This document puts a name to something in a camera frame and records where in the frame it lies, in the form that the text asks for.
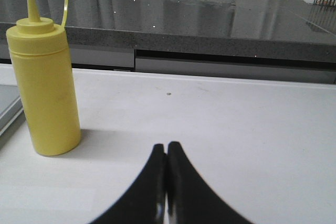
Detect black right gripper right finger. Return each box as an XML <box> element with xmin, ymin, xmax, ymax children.
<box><xmin>166</xmin><ymin>142</ymin><xmax>250</xmax><ymax>223</ymax></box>

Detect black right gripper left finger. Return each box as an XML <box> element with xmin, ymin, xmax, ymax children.
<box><xmin>92</xmin><ymin>144</ymin><xmax>166</xmax><ymax>223</ymax></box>

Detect yellow squeeze bottle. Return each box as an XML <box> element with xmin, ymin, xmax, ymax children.
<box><xmin>6</xmin><ymin>0</ymin><xmax>81</xmax><ymax>156</ymax></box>

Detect grey digital kitchen scale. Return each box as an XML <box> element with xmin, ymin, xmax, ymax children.
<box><xmin>1</xmin><ymin>84</ymin><xmax>23</xmax><ymax>135</ymax></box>

